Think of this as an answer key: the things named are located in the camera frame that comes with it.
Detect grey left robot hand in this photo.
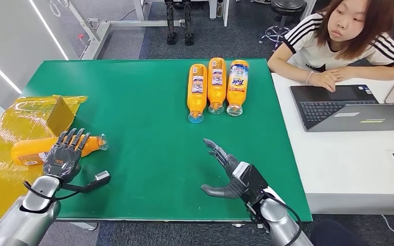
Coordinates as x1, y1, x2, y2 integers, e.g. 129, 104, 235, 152
43, 128, 91, 184

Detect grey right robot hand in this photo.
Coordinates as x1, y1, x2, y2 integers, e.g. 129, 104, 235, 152
201, 138, 252, 200

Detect orange Tide label bottle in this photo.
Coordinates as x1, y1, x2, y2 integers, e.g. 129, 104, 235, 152
226, 59, 250, 117

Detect orange detergent bottle blue cap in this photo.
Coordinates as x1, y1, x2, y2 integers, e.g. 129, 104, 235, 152
187, 63, 208, 124

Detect yellow film wrapped box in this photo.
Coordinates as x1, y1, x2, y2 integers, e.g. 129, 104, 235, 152
0, 95, 88, 221

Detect green table mat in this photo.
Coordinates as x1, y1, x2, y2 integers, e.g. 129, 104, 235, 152
22, 58, 313, 223

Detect white light strip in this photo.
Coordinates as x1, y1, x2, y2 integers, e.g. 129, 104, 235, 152
0, 48, 23, 95
28, 0, 69, 61

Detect person's right hand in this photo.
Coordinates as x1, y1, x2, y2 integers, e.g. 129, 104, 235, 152
309, 70, 337, 93

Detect person's hand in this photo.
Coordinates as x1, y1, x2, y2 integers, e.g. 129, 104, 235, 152
327, 66, 352, 82
309, 70, 337, 93

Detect grey open laptop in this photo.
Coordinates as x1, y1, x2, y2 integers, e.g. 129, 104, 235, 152
289, 84, 394, 133

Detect person's left hand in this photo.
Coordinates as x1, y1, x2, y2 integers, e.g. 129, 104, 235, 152
327, 66, 352, 82

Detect person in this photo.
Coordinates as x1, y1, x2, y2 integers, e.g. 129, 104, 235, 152
267, 0, 394, 93

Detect black robot leg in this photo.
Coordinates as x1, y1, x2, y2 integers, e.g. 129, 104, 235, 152
164, 0, 178, 46
183, 0, 195, 47

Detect white background desk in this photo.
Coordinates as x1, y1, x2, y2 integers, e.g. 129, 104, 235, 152
133, 0, 231, 27

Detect black round stool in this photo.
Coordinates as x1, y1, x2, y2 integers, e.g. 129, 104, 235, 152
259, 0, 307, 52

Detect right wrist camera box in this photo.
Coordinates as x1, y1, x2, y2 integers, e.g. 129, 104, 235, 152
232, 161, 269, 204

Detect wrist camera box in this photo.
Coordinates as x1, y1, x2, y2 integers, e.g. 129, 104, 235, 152
63, 171, 112, 194
232, 161, 269, 204

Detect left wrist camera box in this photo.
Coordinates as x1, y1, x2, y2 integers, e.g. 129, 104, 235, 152
63, 171, 112, 194

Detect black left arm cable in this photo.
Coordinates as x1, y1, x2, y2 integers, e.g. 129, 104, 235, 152
23, 180, 82, 215

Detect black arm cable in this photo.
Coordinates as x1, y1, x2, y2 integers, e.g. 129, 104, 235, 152
23, 180, 82, 215
265, 192, 303, 246

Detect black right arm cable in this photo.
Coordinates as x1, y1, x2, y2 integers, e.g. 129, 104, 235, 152
265, 192, 303, 246

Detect white metal stand frame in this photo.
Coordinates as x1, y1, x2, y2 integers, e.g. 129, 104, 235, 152
68, 0, 186, 61

